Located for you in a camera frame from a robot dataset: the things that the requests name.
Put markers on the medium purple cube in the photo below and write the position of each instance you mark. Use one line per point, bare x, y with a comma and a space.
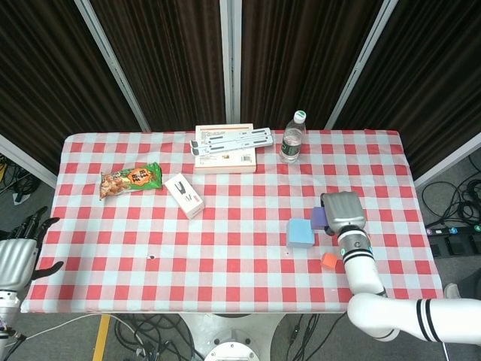
318, 218

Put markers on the flat white cardboard box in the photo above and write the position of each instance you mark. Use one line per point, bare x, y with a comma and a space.
225, 163

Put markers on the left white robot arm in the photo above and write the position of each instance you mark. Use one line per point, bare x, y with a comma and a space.
7, 308

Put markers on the white folding laptop stand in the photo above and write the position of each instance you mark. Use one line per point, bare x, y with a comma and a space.
233, 140

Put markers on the green snack bag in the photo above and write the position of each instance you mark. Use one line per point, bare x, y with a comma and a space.
129, 181

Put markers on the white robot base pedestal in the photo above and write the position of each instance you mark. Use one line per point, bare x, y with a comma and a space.
233, 334

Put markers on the large light blue cube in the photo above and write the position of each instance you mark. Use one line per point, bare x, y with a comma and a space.
300, 234

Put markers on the small white stapler box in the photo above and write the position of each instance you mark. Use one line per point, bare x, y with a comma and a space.
184, 195

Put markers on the grey shoe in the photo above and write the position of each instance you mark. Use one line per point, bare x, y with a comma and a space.
452, 291

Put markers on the clear plastic water bottle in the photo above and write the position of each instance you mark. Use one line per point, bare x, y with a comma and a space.
292, 143

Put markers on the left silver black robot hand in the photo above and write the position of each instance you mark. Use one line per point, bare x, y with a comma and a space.
17, 259

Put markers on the white partition post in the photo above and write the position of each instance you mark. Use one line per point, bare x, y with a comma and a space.
230, 60
112, 64
360, 64

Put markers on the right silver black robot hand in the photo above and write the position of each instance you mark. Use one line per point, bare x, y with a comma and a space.
343, 210

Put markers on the red white checkered tablecloth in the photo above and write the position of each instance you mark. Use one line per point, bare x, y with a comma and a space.
225, 263

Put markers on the small orange cube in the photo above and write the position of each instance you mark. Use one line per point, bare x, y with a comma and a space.
328, 260

